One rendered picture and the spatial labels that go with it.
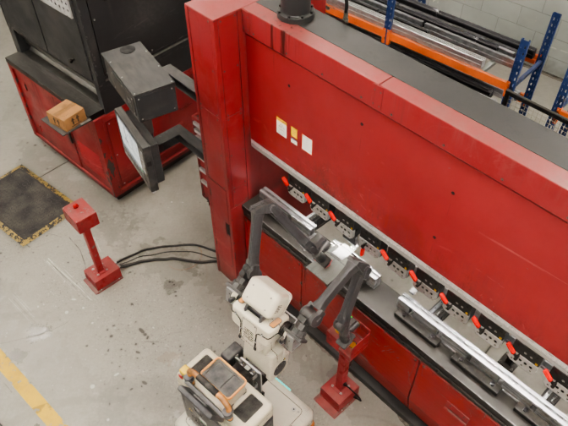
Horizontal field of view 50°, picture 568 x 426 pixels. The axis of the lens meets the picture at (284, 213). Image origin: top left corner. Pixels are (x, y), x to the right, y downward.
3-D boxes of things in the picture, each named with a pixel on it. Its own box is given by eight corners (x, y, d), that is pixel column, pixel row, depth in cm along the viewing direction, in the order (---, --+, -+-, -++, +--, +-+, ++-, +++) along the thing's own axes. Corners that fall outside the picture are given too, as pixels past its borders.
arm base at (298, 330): (282, 329, 312) (300, 342, 306) (291, 315, 311) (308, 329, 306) (289, 330, 319) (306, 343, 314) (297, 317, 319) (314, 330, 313)
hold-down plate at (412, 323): (394, 315, 357) (394, 312, 355) (400, 310, 359) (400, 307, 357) (434, 348, 342) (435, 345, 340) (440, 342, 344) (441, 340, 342)
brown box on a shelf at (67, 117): (40, 120, 467) (36, 106, 457) (69, 105, 480) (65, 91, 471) (62, 136, 453) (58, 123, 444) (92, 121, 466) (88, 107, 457)
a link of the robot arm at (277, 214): (259, 204, 328) (268, 210, 319) (266, 196, 328) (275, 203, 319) (304, 250, 351) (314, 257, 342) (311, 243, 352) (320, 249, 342)
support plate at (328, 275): (305, 267, 367) (305, 266, 366) (335, 245, 379) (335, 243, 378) (327, 285, 358) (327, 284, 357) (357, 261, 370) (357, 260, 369)
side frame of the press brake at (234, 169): (217, 270, 491) (182, 2, 323) (293, 217, 530) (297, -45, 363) (237, 288, 478) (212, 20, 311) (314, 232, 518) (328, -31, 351)
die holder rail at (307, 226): (259, 199, 422) (259, 190, 415) (265, 195, 425) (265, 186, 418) (309, 239, 397) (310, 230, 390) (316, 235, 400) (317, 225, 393)
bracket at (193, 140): (152, 146, 421) (150, 138, 416) (180, 131, 432) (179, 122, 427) (187, 175, 401) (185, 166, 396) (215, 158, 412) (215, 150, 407)
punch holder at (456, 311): (441, 308, 325) (447, 289, 313) (450, 298, 329) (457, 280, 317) (465, 325, 317) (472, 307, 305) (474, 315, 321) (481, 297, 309)
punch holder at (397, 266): (384, 264, 345) (387, 246, 333) (394, 257, 349) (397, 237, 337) (405, 280, 337) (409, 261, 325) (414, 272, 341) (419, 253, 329)
